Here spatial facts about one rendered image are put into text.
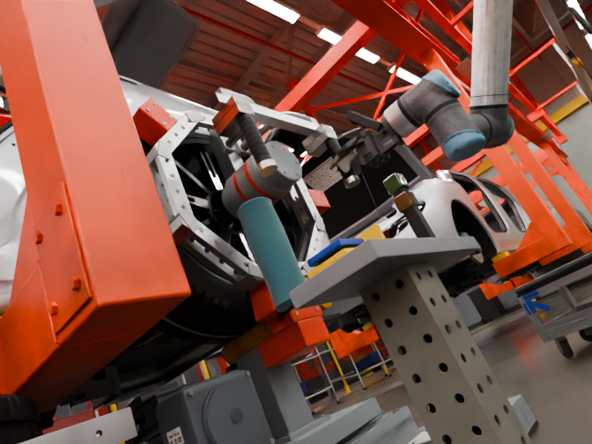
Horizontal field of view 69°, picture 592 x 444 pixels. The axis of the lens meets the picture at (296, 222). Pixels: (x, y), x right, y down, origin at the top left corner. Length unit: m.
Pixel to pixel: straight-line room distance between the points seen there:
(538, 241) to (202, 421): 4.00
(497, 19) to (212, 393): 1.03
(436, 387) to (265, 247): 0.45
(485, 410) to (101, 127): 0.78
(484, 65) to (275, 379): 0.93
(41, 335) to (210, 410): 0.32
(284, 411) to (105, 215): 0.67
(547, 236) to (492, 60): 3.47
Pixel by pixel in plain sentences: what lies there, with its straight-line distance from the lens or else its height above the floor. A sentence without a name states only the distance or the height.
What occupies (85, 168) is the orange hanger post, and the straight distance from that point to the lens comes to 0.79.
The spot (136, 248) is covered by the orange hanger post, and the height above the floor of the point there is 0.61.
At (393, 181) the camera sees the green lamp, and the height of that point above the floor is 0.64.
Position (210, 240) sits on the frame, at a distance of 1.02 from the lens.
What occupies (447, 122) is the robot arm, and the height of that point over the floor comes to 0.71.
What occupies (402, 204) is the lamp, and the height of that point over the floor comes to 0.58.
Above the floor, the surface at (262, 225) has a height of 0.67.
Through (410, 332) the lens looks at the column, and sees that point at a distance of 0.73.
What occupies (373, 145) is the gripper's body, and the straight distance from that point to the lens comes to 1.15.
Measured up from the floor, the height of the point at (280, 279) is 0.53.
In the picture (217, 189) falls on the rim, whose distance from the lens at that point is 1.30.
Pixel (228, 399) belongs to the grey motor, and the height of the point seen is 0.35.
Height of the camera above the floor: 0.30
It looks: 20 degrees up
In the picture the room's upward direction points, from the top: 25 degrees counter-clockwise
